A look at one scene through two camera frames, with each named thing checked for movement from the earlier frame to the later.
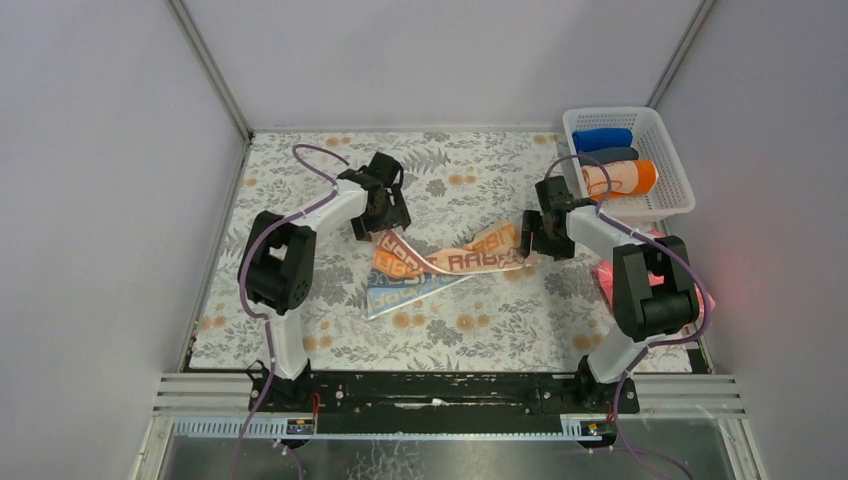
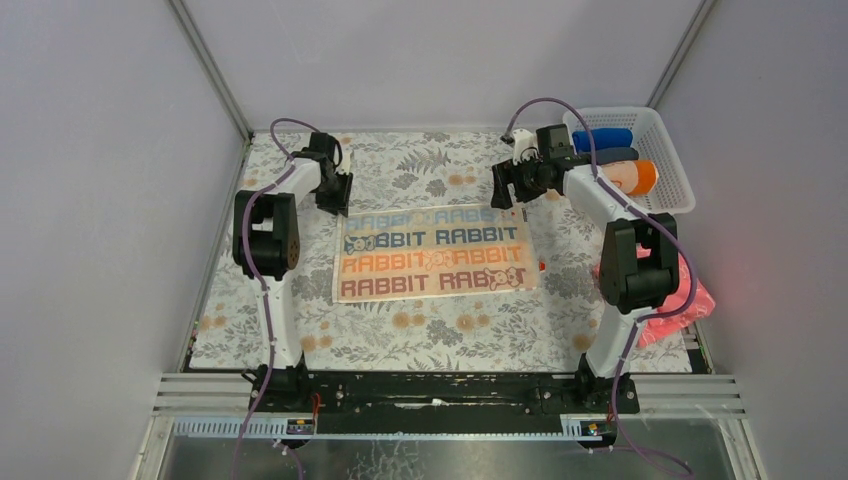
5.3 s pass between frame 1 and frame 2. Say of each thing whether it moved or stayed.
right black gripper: moved
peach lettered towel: moved
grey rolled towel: stayed
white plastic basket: stayed
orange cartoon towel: stayed
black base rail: stayed
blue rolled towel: stayed
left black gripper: moved
